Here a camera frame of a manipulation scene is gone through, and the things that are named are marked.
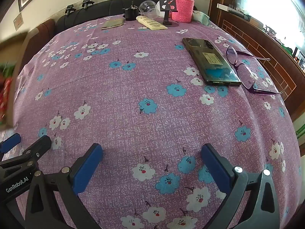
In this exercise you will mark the white green cloth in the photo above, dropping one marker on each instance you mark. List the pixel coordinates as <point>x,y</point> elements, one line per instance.
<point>200,16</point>

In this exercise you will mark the small wall plaque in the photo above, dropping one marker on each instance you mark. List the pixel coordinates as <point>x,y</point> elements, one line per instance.
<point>18,21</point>

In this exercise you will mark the black clamp device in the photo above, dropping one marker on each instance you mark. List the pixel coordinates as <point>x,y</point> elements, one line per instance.
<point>87,2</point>
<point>70,10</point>

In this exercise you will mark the black round container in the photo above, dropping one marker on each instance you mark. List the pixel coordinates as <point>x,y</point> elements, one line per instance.
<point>130,14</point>

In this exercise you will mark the dark smartphone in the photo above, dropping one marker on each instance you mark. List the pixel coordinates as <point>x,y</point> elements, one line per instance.
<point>209,59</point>

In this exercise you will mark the wooden headboard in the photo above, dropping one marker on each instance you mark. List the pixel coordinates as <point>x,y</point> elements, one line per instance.
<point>262,43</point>

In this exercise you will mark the khaki booklet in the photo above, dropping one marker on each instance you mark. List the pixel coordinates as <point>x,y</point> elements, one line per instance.
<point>113,23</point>

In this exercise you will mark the brown cardboard box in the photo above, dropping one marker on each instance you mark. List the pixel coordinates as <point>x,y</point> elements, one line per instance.
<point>23,45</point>

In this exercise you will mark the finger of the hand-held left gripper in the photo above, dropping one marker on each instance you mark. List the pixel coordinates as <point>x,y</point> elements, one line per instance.
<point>10,142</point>
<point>40,146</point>

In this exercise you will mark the cream tube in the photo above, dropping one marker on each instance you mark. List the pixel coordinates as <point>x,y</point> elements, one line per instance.
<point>151,23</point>

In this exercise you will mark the pink bottle with knitted sleeve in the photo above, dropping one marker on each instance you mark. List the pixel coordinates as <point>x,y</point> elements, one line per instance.
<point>182,7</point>

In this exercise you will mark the black sofa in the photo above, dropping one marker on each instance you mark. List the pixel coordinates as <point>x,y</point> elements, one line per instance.
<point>107,9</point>

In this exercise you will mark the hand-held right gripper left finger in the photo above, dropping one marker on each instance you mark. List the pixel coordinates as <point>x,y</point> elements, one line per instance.
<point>88,169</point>

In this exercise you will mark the brown armchair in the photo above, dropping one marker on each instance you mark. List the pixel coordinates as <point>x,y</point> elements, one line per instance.
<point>47,28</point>

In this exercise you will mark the white small box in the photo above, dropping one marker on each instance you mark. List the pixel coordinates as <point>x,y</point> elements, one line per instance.
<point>222,6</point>

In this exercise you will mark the black phone stand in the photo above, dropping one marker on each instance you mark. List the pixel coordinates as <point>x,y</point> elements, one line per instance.
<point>171,24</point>

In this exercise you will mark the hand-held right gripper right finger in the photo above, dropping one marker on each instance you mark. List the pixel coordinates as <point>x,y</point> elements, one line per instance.
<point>214,169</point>

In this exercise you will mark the purple floral bedsheet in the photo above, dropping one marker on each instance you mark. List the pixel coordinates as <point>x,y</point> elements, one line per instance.
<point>143,76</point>

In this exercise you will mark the clear plastic cup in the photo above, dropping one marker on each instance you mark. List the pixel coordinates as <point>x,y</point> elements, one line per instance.
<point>149,9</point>

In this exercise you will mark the black long device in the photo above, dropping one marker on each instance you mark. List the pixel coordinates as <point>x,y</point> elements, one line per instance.
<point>239,13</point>

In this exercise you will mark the purple frame eyeglasses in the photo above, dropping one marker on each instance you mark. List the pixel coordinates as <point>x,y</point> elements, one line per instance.
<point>245,76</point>

